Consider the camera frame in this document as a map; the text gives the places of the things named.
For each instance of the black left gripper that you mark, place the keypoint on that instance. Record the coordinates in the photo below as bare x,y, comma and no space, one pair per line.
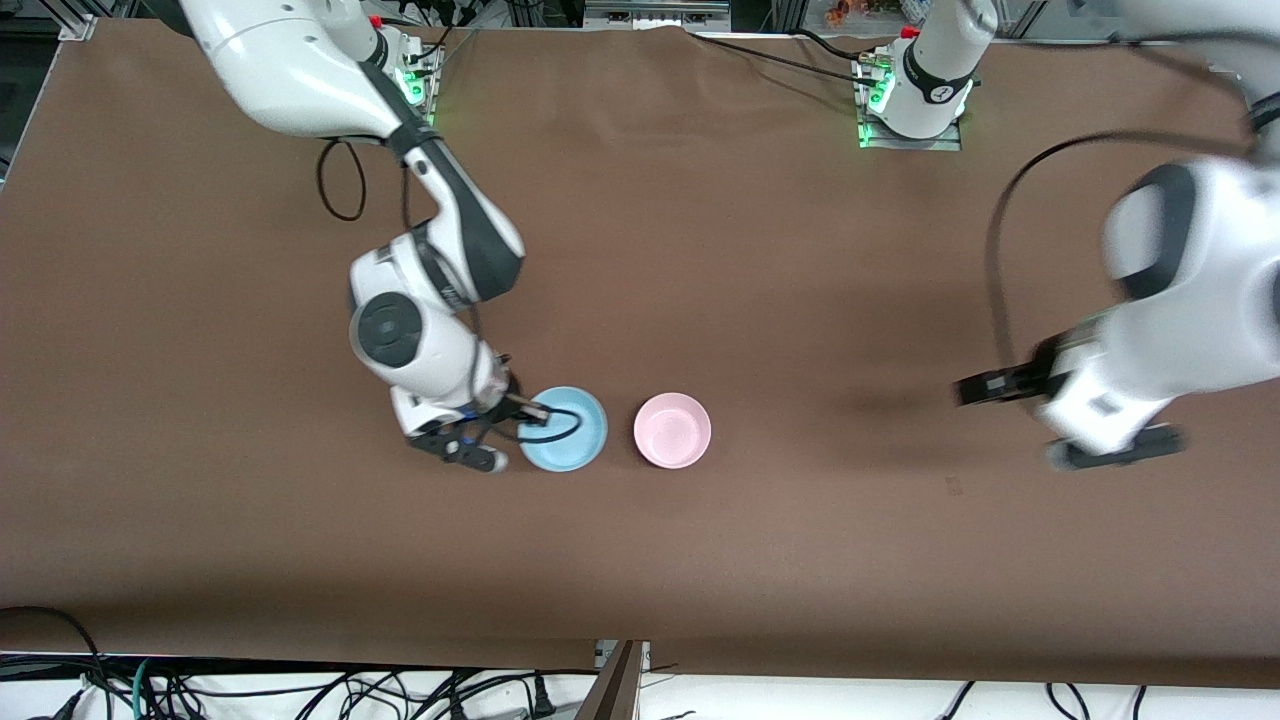
1038,374

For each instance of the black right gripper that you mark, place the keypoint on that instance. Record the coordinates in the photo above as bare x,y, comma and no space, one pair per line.
505,397

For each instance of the blue bowl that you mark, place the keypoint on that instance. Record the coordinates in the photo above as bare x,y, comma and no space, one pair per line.
575,450

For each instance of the pink bowl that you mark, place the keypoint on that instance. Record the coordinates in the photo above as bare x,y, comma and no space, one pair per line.
672,430

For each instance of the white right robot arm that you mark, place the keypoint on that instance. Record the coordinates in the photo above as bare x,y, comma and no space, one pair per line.
300,70

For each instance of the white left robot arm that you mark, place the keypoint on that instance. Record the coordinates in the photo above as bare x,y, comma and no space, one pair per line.
1190,290

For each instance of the brown table cover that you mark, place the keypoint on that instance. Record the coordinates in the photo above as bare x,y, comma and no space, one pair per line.
700,250

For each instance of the black power plug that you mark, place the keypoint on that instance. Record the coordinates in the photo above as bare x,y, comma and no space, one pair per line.
542,695

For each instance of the grey equipment rack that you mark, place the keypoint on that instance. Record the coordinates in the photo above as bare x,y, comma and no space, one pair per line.
655,12

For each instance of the aluminium corner profile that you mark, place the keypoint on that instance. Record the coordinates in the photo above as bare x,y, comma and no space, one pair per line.
78,27

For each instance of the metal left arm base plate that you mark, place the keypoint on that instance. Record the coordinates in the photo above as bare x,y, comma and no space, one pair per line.
905,143

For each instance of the aluminium frame post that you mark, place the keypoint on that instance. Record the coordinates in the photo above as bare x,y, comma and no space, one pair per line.
615,685

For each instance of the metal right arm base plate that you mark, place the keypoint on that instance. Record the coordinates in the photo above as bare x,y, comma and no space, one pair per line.
425,85

